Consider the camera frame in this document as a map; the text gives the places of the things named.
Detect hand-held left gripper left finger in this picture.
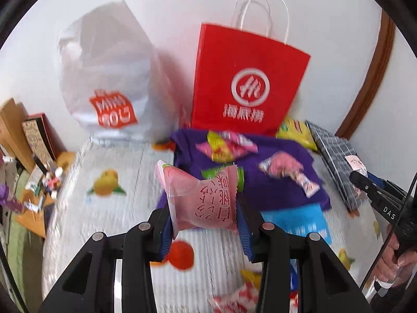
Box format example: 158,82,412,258
38,207,178,313

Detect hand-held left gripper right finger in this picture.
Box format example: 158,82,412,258
236,199,373,313

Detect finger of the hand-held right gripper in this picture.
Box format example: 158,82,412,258
349,170,383,203
366,173,408,196

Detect light pink peach packet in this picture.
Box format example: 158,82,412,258
155,160,240,238

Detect pink white bar packet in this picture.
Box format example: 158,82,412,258
290,170,320,198

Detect white pink snack packet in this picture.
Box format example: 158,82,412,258
208,282,261,313

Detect green snack packet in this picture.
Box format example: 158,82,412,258
200,165,245,193

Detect pink crinkled snack packet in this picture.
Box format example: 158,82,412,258
259,152,305,178

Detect pink snack packet yellow ends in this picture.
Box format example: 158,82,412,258
195,130,259,164

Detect person's right hand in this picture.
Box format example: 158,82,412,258
375,231,417,284

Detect grey checked folded cloth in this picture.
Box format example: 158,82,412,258
304,121,372,212

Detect purple towel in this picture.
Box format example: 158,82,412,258
156,128,331,214

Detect blue tissue pack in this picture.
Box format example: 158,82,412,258
261,202,333,245

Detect fruit print tablecloth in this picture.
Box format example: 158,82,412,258
42,137,385,313

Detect yellow chip bag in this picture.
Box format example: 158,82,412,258
276,117,318,151

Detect clutter of small bottles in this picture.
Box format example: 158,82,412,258
24,161,66,209

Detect wooden side table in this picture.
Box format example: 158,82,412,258
15,189,56,238

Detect purple plush toy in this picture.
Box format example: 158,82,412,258
0,156,25,216

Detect red paper bag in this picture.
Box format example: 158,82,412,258
191,0,311,136

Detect white plastic bag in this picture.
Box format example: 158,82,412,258
58,0,183,142

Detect wooden headboard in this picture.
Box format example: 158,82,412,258
0,98,36,173

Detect brown wooden door frame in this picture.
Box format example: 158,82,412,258
335,10,396,139

